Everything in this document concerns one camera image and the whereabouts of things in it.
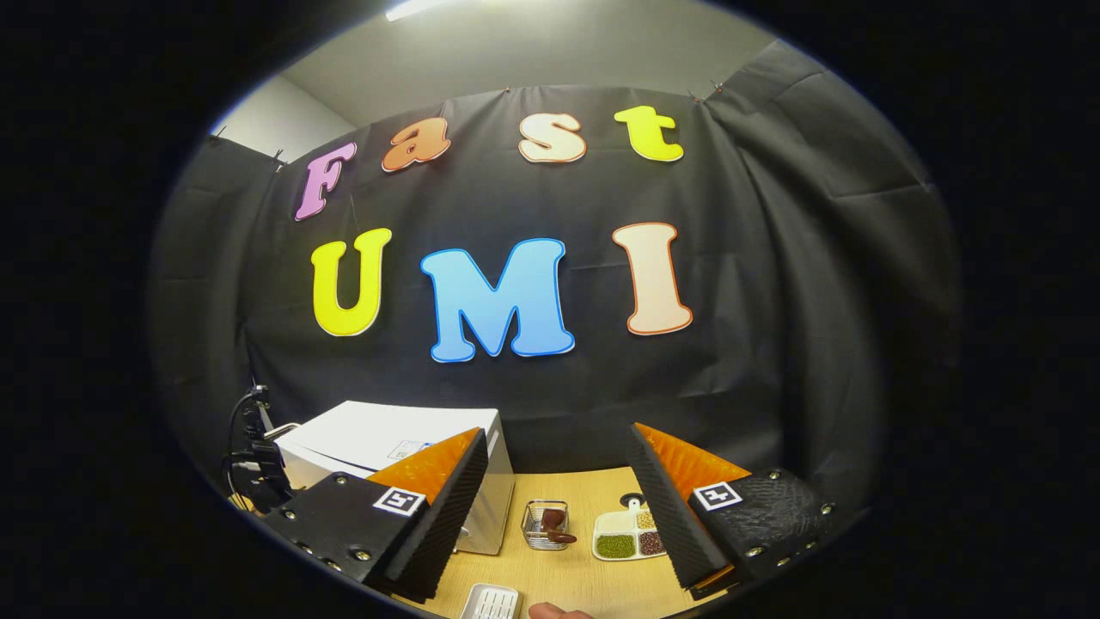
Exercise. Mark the white divided bean plate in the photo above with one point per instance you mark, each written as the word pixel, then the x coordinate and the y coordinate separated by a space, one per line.
pixel 623 540

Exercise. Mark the white rack holder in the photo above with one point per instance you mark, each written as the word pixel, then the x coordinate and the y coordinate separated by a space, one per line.
pixel 490 603

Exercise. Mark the brown wooden spoon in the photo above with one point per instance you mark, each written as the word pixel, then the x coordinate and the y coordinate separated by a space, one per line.
pixel 554 523

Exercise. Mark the black backdrop cloth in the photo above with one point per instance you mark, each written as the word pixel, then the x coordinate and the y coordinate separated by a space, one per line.
pixel 773 344

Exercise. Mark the clear glass container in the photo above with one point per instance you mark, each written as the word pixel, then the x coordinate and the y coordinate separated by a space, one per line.
pixel 537 531

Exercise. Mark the white microwave oven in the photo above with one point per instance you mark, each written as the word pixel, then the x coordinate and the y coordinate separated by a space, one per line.
pixel 369 434

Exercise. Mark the long ceiling light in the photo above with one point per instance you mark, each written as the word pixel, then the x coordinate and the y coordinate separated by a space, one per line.
pixel 417 9

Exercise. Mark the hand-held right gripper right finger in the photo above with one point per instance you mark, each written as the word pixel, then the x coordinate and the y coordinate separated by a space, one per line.
pixel 666 516

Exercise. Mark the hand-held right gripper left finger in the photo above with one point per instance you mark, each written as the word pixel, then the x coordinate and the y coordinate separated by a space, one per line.
pixel 438 524

